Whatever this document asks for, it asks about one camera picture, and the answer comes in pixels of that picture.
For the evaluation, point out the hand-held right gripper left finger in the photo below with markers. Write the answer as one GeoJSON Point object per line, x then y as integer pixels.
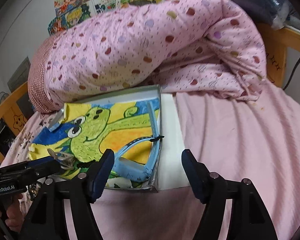
{"type": "Point", "coordinates": [102, 177]}

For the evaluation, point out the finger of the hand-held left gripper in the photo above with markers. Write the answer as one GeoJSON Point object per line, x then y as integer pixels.
{"type": "Point", "coordinates": [47, 169]}
{"type": "Point", "coordinates": [40, 160]}

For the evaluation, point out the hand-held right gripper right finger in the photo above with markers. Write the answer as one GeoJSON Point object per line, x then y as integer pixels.
{"type": "Point", "coordinates": [195, 178]}

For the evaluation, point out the metal keys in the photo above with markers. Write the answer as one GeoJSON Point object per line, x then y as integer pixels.
{"type": "Point", "coordinates": [62, 158]}

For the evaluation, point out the grey shallow box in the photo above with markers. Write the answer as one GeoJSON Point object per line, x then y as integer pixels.
{"type": "Point", "coordinates": [140, 92]}

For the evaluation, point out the person's left hand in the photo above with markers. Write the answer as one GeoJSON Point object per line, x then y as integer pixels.
{"type": "Point", "coordinates": [13, 215]}

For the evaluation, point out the light blue wristwatch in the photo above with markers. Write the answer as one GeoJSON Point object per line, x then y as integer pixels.
{"type": "Point", "coordinates": [132, 172]}

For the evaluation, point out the yellow star sticker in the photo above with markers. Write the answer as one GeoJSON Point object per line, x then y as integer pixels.
{"type": "Point", "coordinates": [18, 122]}

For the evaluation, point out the white paper sheet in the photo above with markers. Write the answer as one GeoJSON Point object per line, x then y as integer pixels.
{"type": "Point", "coordinates": [170, 142]}

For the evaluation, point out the pink floral bed sheet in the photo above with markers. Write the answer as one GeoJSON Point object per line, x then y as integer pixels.
{"type": "Point", "coordinates": [240, 142]}

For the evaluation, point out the small electric fan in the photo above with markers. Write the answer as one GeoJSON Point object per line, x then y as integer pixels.
{"type": "Point", "coordinates": [1, 97]}

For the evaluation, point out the red checked pillow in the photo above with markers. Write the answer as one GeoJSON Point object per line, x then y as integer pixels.
{"type": "Point", "coordinates": [37, 80]}

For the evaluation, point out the grey door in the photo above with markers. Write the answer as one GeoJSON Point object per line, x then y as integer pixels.
{"type": "Point", "coordinates": [20, 75]}

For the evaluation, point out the pink polka dot quilt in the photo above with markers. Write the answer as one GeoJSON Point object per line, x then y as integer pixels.
{"type": "Point", "coordinates": [140, 42]}

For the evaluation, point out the dark blue bagged bundle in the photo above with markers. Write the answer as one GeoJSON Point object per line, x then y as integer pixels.
{"type": "Point", "coordinates": [252, 0]}

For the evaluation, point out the group of wall drawings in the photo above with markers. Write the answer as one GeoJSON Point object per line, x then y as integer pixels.
{"type": "Point", "coordinates": [70, 17]}

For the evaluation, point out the wooden bed frame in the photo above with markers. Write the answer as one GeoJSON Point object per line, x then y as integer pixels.
{"type": "Point", "coordinates": [290, 37]}

